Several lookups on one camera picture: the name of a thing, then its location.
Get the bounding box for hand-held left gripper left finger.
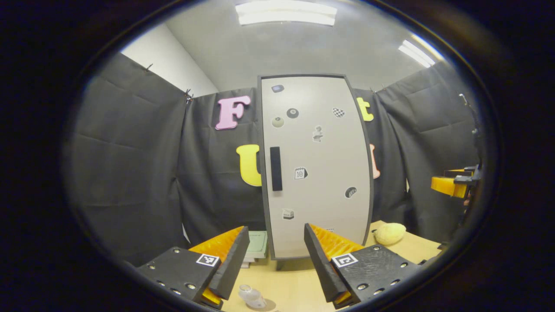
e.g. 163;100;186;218
135;225;251;309

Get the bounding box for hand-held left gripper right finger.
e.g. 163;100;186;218
304;222;423;310

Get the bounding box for clear bottle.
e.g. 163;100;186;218
238;284;267;309

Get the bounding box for dark grey cabinet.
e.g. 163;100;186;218
258;74;375;272

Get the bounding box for grey cabinet door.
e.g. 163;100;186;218
258;74;374;260

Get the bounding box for black door handle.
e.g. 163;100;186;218
270;146;283;192

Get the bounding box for green book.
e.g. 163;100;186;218
246;231;268;259

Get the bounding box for yellow bun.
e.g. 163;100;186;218
374;222;407;246

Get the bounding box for black backdrop cloth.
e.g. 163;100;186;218
65;52;482;267

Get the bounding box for large ceiling light panel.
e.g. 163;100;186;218
235;1;337;26

